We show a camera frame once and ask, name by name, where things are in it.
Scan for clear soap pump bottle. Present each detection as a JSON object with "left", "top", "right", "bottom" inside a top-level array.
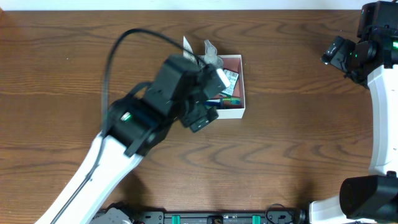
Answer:
[{"left": 202, "top": 40, "right": 224, "bottom": 68}]

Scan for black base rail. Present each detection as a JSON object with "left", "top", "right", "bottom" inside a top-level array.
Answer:
[{"left": 90, "top": 202, "right": 312, "bottom": 224}]

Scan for white box pink interior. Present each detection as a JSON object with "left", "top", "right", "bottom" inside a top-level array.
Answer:
[{"left": 213, "top": 55, "right": 246, "bottom": 119}]

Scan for blue disposable razor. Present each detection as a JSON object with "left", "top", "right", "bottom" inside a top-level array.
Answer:
[{"left": 205, "top": 98, "right": 224, "bottom": 110}]

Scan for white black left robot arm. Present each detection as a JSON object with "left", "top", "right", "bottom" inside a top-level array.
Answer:
[{"left": 38, "top": 55, "right": 230, "bottom": 223}]

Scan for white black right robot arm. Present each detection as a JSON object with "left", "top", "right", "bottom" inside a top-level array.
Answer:
[{"left": 308, "top": 1, "right": 397, "bottom": 223}]

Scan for green white soap packet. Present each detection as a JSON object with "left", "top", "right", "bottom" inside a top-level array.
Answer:
[{"left": 221, "top": 69, "right": 239, "bottom": 97}]

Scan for green Colgate toothbrush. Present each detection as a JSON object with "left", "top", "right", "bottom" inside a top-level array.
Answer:
[{"left": 221, "top": 97, "right": 241, "bottom": 106}]

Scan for white Pantene tube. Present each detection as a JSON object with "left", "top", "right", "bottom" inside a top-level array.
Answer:
[{"left": 183, "top": 36, "right": 197, "bottom": 63}]

